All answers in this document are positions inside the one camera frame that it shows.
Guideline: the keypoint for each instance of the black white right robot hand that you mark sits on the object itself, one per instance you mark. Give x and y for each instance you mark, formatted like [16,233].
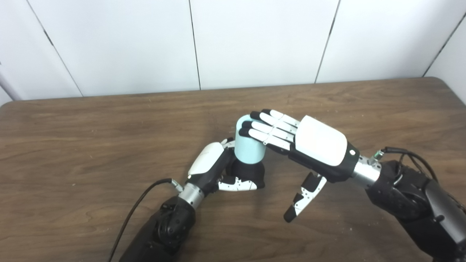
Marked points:
[320,143]

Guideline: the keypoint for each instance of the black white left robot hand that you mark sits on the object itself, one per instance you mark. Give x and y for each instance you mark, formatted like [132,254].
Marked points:
[207,162]

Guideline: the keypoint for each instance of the black flared nozzle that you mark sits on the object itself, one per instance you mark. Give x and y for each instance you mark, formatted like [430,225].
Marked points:
[247,171]

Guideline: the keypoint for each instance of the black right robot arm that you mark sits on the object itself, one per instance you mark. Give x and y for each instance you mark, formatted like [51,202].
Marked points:
[418,200]

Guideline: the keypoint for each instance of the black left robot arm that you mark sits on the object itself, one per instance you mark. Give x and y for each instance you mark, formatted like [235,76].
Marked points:
[167,229]

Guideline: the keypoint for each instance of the white wall corner post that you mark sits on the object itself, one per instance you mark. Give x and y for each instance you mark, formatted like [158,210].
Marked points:
[7,85]

